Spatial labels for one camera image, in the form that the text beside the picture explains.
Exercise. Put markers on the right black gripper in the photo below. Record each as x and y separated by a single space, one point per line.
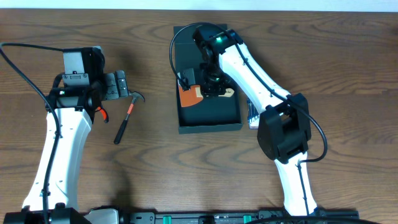
210 92

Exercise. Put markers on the red handled pliers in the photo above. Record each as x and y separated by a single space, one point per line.
104 113

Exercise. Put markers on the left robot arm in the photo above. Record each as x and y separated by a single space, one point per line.
76 96

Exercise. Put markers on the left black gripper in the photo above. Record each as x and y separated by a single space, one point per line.
115 84

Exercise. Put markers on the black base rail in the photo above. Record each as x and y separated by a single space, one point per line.
268 216

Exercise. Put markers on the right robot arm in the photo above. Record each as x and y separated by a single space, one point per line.
284 123

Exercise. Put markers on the small claw hammer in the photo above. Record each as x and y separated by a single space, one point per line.
135 96

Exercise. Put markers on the blue precision screwdriver set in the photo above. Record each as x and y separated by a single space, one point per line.
253 115

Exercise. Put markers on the dark green lidded box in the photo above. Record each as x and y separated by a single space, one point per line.
192 45

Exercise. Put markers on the orange scraper wooden handle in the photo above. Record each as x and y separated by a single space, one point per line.
194 95

